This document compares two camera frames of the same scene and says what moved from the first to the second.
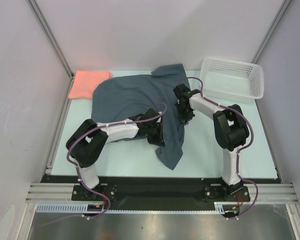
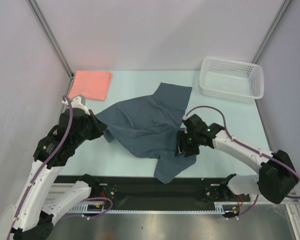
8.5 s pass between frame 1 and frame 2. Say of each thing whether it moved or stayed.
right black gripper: moved
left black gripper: moved
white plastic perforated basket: stayed
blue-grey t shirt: moved
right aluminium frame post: stayed
